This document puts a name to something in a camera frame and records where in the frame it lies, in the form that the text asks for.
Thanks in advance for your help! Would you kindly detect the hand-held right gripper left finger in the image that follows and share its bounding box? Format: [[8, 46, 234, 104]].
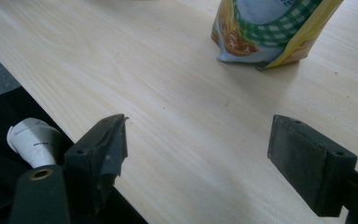
[[62, 113, 130, 217]]

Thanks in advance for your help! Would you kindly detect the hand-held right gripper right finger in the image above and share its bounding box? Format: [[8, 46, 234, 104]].
[[267, 114, 358, 217]]

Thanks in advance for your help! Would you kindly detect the yellow and blue snack bag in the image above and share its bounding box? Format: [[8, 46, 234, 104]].
[[211, 0, 345, 70]]

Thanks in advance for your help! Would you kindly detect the dark bin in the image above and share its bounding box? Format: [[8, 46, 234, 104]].
[[0, 86, 150, 224]]

